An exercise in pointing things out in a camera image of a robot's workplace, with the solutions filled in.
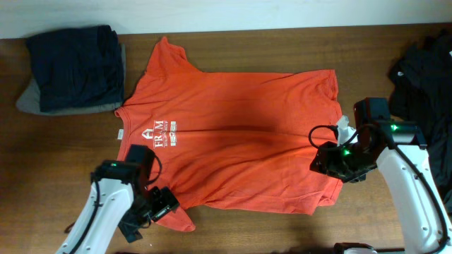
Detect grey garment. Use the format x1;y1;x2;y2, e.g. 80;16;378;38
16;43;126;116

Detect navy blue garment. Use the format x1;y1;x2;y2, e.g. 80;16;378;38
25;25;125;113

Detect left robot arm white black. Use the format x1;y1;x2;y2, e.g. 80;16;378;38
57;160;179;253

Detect pile of dark clothes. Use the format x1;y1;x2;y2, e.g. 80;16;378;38
388;30;451;215

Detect orange red printed t-shirt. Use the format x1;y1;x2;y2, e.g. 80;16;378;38
115;38;343;231

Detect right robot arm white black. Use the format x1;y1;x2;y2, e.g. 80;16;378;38
310;116;451;253

